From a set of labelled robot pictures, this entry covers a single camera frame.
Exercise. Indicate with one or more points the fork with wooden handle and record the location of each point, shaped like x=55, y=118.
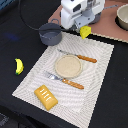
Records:
x=54, y=77

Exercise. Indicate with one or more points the beige round plate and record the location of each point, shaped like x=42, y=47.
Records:
x=68, y=66

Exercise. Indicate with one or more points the grey pot on mat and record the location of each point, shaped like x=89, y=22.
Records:
x=50, y=34

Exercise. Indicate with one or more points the knife with wooden handle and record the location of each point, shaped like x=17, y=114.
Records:
x=79, y=56

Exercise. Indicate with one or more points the yellow toy banana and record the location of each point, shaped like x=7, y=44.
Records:
x=19, y=66

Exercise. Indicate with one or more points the yellow toy bread loaf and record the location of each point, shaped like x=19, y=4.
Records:
x=46, y=97

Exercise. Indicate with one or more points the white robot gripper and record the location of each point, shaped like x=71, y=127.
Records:
x=78, y=13

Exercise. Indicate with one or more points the yellow cheese wedge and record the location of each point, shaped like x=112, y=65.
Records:
x=85, y=31

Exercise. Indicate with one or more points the beige bowl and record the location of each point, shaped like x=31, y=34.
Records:
x=122, y=14

